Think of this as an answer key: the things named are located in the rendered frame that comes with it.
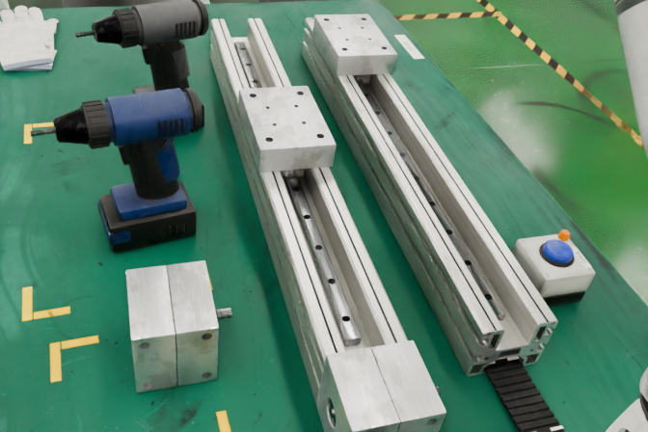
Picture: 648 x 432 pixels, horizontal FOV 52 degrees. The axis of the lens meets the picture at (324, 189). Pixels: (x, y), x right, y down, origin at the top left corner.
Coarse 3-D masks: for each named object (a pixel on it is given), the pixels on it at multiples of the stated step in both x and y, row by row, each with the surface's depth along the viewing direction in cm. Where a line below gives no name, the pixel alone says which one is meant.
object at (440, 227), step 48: (336, 96) 118; (384, 96) 116; (384, 144) 102; (432, 144) 103; (384, 192) 101; (432, 192) 100; (432, 240) 86; (480, 240) 88; (432, 288) 87; (480, 288) 84; (528, 288) 81; (480, 336) 76; (528, 336) 79
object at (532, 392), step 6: (522, 384) 80; (528, 384) 79; (534, 384) 79; (498, 390) 78; (504, 390) 78; (510, 390) 78; (516, 390) 78; (522, 390) 79; (528, 390) 79; (534, 390) 79; (504, 396) 78; (510, 396) 78; (516, 396) 78; (522, 396) 78; (528, 396) 78; (534, 396) 78; (504, 402) 77
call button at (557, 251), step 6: (552, 240) 90; (558, 240) 91; (546, 246) 90; (552, 246) 89; (558, 246) 90; (564, 246) 90; (546, 252) 89; (552, 252) 89; (558, 252) 89; (564, 252) 89; (570, 252) 89; (552, 258) 89; (558, 258) 88; (564, 258) 88; (570, 258) 88
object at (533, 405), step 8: (520, 400) 78; (528, 400) 77; (536, 400) 78; (544, 400) 78; (512, 408) 77; (520, 408) 77; (528, 408) 77; (536, 408) 77; (544, 408) 77; (512, 416) 76; (520, 416) 76
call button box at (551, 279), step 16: (528, 240) 92; (544, 240) 92; (528, 256) 90; (544, 256) 89; (576, 256) 90; (528, 272) 90; (544, 272) 87; (560, 272) 88; (576, 272) 88; (592, 272) 89; (544, 288) 87; (560, 288) 89; (576, 288) 90; (560, 304) 91
